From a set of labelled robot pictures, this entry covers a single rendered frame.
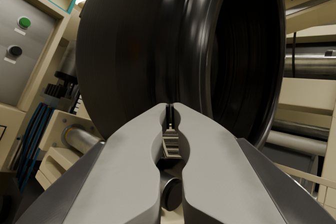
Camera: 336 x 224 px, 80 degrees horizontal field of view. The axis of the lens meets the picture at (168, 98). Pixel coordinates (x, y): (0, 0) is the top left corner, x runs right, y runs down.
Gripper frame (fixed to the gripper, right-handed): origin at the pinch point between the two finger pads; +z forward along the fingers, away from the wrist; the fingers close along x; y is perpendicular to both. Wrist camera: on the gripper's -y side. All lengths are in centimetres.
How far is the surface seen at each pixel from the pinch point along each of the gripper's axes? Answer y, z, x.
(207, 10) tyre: -3.9, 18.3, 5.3
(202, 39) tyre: -0.5, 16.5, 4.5
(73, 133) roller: 22.7, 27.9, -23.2
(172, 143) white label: 12.2, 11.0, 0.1
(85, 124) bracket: 24.2, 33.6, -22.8
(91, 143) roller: 21.2, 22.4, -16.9
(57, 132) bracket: 22.7, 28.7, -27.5
